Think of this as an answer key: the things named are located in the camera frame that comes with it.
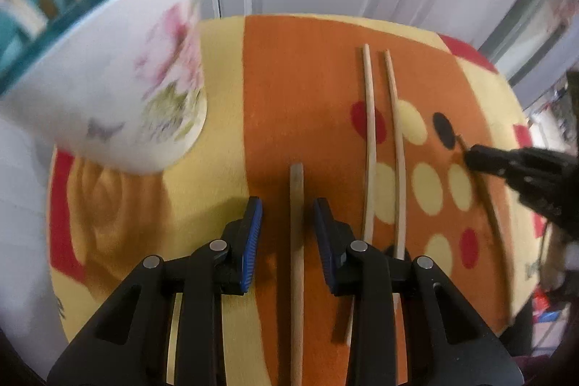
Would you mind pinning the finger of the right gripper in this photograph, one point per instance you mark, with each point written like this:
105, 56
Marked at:
506, 162

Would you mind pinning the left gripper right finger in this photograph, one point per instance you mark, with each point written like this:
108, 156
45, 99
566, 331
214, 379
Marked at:
447, 342

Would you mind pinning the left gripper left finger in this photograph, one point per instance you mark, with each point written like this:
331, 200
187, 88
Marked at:
126, 342

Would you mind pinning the olive brown chopstick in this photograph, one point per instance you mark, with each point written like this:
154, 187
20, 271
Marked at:
490, 223

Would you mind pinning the orange yellow patterned mat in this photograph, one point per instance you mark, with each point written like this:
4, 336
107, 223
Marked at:
290, 90

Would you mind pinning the floral white utensil holder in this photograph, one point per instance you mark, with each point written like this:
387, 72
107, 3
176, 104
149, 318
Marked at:
118, 82

